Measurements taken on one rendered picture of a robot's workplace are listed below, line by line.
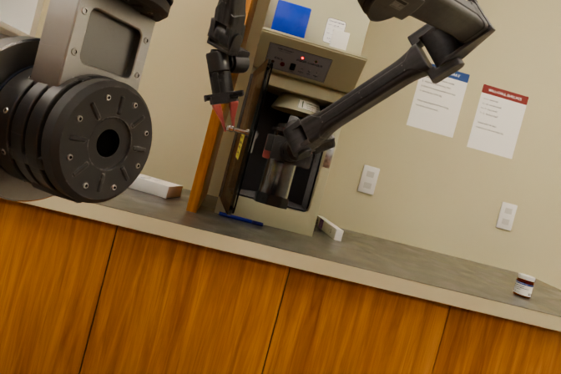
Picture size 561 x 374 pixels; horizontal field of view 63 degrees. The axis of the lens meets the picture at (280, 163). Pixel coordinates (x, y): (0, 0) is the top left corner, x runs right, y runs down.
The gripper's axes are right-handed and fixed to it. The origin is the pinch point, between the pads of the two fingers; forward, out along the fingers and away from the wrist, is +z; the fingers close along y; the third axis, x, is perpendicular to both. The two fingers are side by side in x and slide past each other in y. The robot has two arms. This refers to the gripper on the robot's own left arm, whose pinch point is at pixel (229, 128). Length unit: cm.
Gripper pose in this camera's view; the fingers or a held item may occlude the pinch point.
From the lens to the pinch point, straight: 122.3
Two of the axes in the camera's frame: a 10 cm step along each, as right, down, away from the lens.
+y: -9.7, 1.7, -1.6
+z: 1.5, 9.8, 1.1
